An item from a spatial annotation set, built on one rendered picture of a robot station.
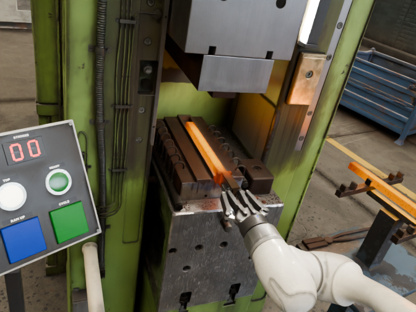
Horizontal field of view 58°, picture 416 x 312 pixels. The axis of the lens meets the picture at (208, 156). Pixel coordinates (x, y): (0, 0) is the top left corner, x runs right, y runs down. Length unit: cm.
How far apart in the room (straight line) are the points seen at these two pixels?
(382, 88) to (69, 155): 414
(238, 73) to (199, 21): 17
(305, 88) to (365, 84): 355
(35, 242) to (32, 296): 121
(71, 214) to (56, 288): 122
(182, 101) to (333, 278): 91
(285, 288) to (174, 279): 55
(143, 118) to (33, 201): 41
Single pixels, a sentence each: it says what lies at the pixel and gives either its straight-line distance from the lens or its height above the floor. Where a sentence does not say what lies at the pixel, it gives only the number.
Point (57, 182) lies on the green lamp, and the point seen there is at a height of 109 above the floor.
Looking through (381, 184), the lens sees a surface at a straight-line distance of 131.
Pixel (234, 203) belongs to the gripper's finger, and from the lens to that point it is 102.
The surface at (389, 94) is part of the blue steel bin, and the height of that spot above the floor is 45.
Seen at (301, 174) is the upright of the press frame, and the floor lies 88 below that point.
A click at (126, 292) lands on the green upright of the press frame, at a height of 35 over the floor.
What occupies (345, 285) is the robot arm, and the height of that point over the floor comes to 101.
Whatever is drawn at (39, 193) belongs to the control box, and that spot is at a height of 108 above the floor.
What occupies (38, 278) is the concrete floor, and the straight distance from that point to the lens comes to 215.
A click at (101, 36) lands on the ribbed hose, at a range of 100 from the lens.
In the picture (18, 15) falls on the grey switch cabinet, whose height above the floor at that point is 20.
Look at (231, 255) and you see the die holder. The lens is 131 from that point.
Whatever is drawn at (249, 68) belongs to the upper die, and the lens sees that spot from 100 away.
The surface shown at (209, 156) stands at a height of 101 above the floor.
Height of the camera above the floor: 161
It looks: 30 degrees down
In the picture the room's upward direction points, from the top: 11 degrees clockwise
